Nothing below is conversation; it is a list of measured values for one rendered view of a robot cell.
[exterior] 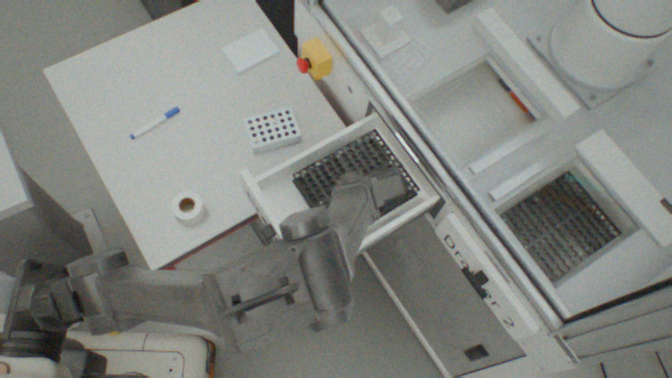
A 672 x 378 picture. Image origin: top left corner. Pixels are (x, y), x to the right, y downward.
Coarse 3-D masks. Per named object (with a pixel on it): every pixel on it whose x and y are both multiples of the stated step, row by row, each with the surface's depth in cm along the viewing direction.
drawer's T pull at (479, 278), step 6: (462, 270) 119; (468, 270) 118; (480, 270) 119; (468, 276) 118; (474, 276) 118; (480, 276) 118; (486, 276) 118; (474, 282) 117; (480, 282) 117; (486, 282) 118; (474, 288) 117; (480, 288) 117; (480, 294) 117; (486, 294) 117
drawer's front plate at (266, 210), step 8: (240, 176) 124; (248, 176) 121; (248, 184) 120; (256, 184) 121; (248, 192) 125; (256, 192) 120; (256, 200) 121; (264, 200) 119; (264, 208) 119; (272, 208) 119; (264, 216) 122; (272, 216) 118; (264, 224) 128; (272, 224) 118; (280, 232) 117
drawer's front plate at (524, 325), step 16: (448, 224) 122; (448, 240) 126; (464, 240) 119; (464, 256) 123; (480, 256) 118; (496, 272) 117; (496, 288) 117; (512, 304) 115; (512, 320) 118; (528, 320) 113; (512, 336) 122
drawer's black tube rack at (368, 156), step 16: (368, 144) 129; (384, 144) 129; (320, 160) 127; (336, 160) 129; (352, 160) 127; (368, 160) 128; (384, 160) 131; (304, 176) 125; (320, 176) 126; (336, 176) 129; (320, 192) 127; (416, 192) 126; (384, 208) 124
